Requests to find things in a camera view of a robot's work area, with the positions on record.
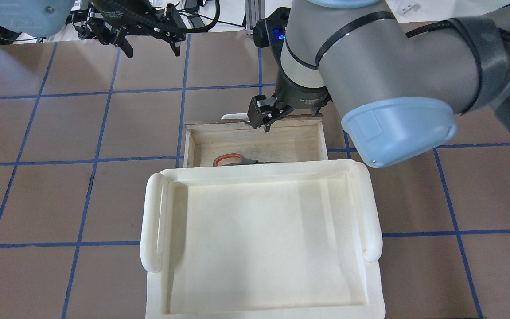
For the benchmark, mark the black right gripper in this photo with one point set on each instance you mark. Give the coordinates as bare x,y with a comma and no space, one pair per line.
300,95

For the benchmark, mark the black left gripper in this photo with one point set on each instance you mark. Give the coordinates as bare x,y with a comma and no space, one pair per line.
103,29

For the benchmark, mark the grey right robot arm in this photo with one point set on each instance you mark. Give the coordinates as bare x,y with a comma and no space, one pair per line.
397,92

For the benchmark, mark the grey orange handled scissors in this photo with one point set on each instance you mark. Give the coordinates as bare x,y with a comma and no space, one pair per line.
236,159

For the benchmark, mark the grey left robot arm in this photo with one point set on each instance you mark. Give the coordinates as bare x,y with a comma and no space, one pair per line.
44,18

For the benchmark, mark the wooden drawer with white handle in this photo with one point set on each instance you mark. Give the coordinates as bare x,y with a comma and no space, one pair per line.
299,138

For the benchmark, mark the white plastic tray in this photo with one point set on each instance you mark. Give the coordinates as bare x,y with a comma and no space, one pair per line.
298,240

